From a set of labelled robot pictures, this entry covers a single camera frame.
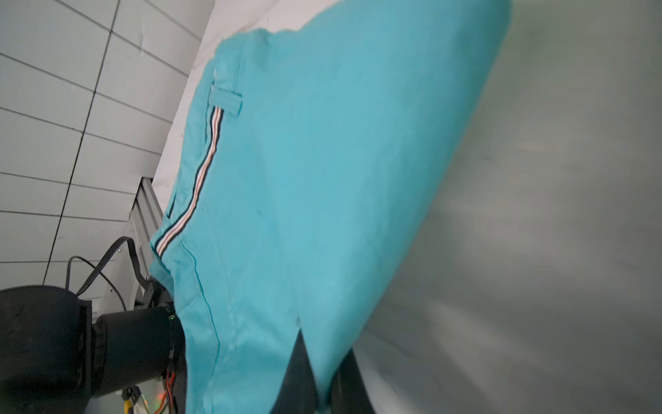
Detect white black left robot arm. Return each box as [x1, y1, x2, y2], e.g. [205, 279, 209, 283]
[1, 236, 187, 413]

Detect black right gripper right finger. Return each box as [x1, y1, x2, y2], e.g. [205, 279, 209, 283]
[330, 349, 375, 414]

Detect teal pants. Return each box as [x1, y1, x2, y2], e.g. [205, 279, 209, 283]
[151, 1, 511, 413]

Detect aluminium frame rail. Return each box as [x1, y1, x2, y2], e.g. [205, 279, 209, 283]
[97, 177, 172, 317]

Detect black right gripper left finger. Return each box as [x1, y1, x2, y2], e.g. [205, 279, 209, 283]
[270, 331, 318, 414]

